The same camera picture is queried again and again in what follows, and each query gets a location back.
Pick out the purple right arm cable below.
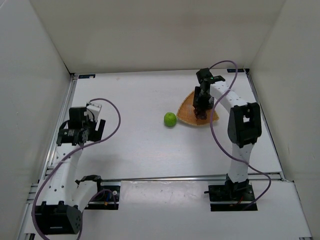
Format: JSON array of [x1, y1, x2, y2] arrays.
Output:
[[208, 59, 272, 211]]

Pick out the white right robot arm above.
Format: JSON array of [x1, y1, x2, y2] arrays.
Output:
[[193, 68, 262, 195]]

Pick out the woven bamboo fruit bowl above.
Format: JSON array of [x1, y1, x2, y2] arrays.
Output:
[[176, 91, 211, 127]]

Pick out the green fake apple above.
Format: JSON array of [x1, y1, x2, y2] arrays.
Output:
[[163, 112, 177, 128]]

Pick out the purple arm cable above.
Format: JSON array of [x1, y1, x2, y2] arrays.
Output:
[[208, 59, 272, 211], [31, 97, 122, 240]]

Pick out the aluminium front table rail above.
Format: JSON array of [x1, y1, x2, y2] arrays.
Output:
[[102, 172, 283, 182]]

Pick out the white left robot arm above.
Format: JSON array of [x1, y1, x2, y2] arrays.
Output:
[[31, 103, 106, 240]]

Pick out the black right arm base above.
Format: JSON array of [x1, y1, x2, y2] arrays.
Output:
[[204, 184, 258, 212]]

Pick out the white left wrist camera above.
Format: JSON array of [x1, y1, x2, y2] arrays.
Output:
[[86, 102, 102, 115]]

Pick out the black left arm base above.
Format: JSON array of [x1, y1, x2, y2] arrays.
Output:
[[85, 181, 121, 211]]

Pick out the dark red fake grapes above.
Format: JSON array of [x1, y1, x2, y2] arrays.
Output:
[[194, 108, 207, 120]]

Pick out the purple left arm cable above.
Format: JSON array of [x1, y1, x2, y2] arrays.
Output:
[[31, 97, 122, 240]]

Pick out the aluminium left table rail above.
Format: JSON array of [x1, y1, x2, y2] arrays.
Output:
[[39, 73, 78, 180]]

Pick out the blue left corner label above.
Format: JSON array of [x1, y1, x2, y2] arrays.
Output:
[[78, 74, 96, 79]]

